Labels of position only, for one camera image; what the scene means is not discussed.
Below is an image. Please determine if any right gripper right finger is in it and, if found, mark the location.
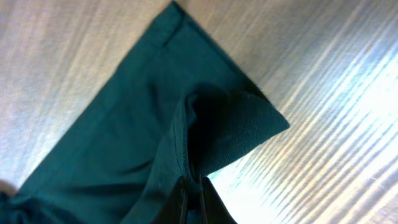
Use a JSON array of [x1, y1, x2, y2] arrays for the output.
[[199, 177, 237, 224]]

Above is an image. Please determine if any black polo shirt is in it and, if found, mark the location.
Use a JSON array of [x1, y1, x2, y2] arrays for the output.
[[1, 2, 289, 223]]

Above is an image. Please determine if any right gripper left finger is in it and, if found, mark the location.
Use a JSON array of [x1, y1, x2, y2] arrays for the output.
[[152, 177, 188, 224]]

